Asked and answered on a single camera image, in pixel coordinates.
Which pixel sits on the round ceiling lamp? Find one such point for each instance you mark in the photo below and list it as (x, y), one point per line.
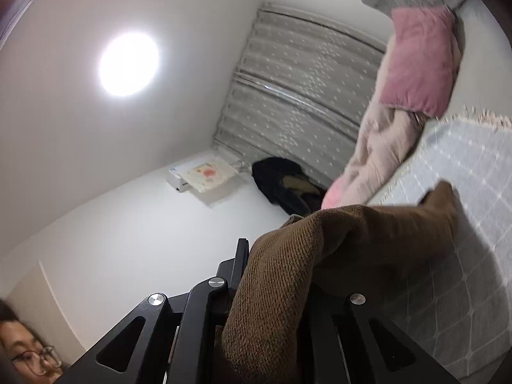
(128, 64)

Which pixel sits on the dark hanging clothes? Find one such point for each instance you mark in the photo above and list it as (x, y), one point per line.
(272, 180)

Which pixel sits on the pink velvet pillow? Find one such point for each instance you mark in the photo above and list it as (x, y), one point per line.
(420, 56)

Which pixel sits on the person's head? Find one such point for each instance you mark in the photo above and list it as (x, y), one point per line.
(20, 344)

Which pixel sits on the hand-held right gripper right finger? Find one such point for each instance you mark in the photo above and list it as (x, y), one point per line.
(352, 328)

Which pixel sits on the brown coat with fur collar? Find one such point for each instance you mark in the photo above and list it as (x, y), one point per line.
(280, 268)

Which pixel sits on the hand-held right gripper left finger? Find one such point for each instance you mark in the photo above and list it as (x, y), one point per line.
(240, 264)

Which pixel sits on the glasses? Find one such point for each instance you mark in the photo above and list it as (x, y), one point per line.
(36, 362)

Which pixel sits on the pink and beige comforter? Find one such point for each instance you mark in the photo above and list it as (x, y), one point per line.
(372, 148)

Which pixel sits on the grey checked blanket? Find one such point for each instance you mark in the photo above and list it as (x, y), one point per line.
(460, 160)

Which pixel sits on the grey dotted curtain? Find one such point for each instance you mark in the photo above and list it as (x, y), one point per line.
(288, 88)

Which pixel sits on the white air conditioner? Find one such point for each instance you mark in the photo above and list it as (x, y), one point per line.
(175, 178)

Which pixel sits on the bed with grey sheet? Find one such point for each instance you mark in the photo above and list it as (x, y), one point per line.
(480, 56)

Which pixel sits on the patterned cover cloth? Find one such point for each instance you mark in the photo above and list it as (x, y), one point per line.
(208, 176)

